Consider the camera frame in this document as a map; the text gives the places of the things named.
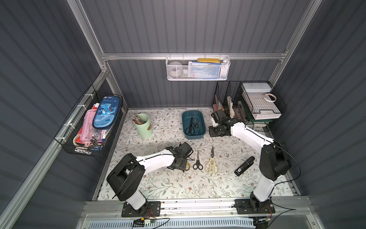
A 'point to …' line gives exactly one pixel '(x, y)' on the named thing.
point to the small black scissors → (198, 163)
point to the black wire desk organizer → (228, 96)
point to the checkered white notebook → (253, 94)
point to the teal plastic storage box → (200, 119)
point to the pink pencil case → (87, 130)
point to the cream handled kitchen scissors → (212, 165)
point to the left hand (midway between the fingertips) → (181, 165)
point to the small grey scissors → (197, 125)
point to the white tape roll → (269, 100)
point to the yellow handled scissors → (189, 166)
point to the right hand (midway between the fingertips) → (215, 130)
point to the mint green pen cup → (146, 130)
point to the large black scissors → (190, 130)
